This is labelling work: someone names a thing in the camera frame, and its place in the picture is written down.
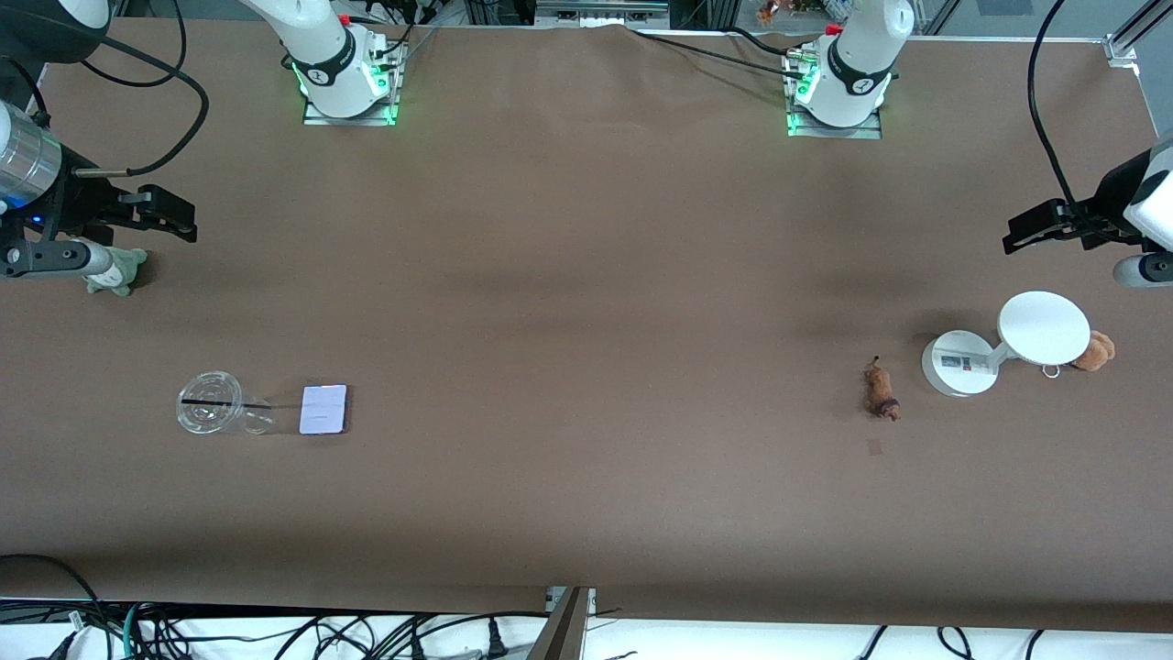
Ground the brown bear plush toy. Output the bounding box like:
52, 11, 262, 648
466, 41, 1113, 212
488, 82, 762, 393
1070, 331, 1117, 373

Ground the clear plastic cup with lid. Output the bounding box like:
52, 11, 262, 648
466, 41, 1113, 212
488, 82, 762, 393
176, 370, 276, 437

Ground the black cable on table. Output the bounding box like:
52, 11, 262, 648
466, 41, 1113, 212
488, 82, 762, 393
628, 30, 807, 79
729, 26, 817, 63

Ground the white round scale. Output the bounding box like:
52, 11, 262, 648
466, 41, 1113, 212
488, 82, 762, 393
921, 291, 1092, 399

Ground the grey metal box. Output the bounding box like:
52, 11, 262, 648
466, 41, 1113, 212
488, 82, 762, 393
534, 0, 672, 28

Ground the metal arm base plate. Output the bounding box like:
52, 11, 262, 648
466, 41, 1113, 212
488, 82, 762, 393
302, 37, 406, 127
784, 50, 883, 140

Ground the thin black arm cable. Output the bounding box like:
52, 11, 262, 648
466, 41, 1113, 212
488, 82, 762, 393
92, 0, 190, 90

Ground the aluminium frame corner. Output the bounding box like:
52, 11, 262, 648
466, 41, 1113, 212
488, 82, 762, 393
1104, 0, 1173, 67

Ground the brown lion statue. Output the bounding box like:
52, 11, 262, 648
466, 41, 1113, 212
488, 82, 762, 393
862, 356, 903, 423

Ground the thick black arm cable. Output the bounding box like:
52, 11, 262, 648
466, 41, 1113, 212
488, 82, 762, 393
1027, 0, 1114, 241
73, 37, 211, 177

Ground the aluminium profile beam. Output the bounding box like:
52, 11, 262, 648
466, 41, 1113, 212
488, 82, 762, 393
527, 587, 597, 660

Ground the green totoro plush toy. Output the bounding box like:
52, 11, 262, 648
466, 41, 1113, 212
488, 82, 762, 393
84, 246, 149, 297

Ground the smartphone with white screen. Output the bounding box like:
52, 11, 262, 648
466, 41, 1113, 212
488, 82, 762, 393
299, 384, 350, 436

